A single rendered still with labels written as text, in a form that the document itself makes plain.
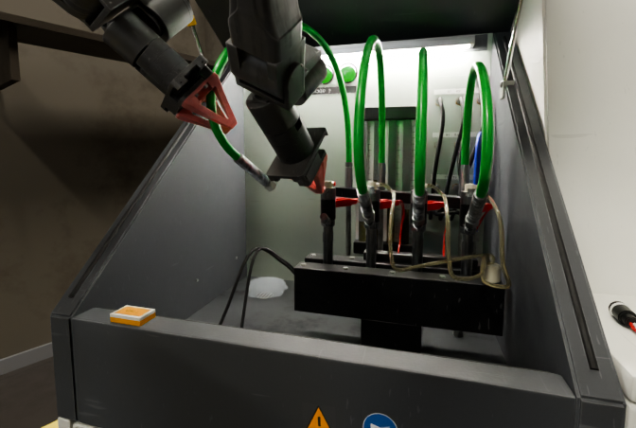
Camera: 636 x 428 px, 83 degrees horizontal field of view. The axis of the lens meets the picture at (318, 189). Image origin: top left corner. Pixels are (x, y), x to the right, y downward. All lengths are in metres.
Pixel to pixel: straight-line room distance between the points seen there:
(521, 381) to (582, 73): 0.48
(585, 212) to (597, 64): 0.23
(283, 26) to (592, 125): 0.50
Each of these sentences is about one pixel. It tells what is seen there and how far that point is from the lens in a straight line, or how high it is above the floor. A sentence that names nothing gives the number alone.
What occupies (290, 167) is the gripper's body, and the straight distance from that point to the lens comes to 0.52.
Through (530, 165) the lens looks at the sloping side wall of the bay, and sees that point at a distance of 0.63.
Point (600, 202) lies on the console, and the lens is 0.68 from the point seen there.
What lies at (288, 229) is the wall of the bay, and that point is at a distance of 1.00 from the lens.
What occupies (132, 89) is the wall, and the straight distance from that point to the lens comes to 2.75.
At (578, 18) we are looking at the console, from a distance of 0.77.
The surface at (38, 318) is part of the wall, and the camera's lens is 2.70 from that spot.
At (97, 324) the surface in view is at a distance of 0.61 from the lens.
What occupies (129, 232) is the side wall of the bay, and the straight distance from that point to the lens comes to 0.69.
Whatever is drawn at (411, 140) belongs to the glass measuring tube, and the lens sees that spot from 0.89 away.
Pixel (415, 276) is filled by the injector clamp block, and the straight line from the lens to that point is 0.63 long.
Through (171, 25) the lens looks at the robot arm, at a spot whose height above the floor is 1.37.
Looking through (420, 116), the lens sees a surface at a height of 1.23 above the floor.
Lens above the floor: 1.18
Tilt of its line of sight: 6 degrees down
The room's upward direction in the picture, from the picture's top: straight up
